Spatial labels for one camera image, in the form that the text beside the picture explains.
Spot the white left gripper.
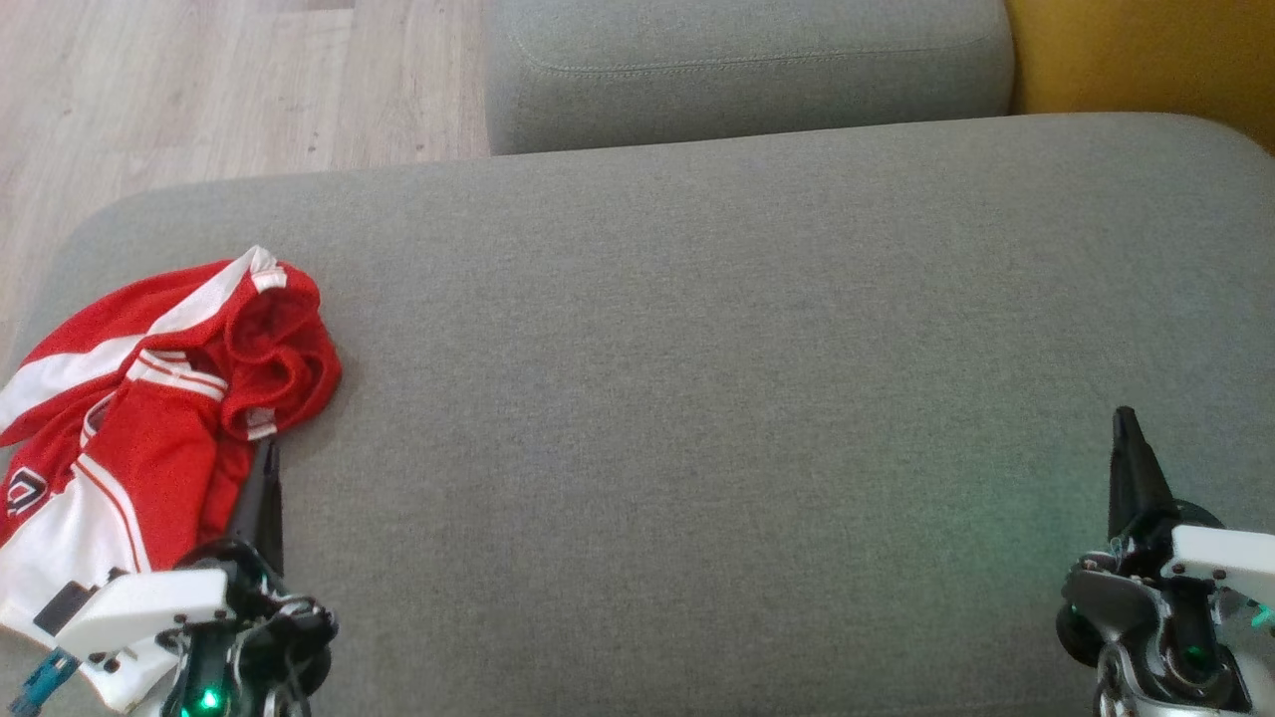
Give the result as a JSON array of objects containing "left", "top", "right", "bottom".
[{"left": 55, "top": 438, "right": 340, "bottom": 700}]

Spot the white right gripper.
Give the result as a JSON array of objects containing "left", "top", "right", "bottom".
[{"left": 1056, "top": 405, "right": 1275, "bottom": 650}]

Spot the red white basketball jersey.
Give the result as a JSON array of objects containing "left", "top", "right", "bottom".
[{"left": 0, "top": 351, "right": 262, "bottom": 714}]

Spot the yellow upholstered furniture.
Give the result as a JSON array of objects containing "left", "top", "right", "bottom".
[{"left": 1004, "top": 0, "right": 1275, "bottom": 155}]

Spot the grey fabric sofa seat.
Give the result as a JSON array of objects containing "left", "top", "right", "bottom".
[{"left": 0, "top": 112, "right": 1275, "bottom": 717}]

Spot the grey fabric sofa cushion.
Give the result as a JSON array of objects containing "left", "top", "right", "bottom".
[{"left": 483, "top": 0, "right": 1017, "bottom": 156}]

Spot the black left cable teal plug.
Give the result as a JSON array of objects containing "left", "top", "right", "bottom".
[{"left": 0, "top": 649, "right": 79, "bottom": 717}]

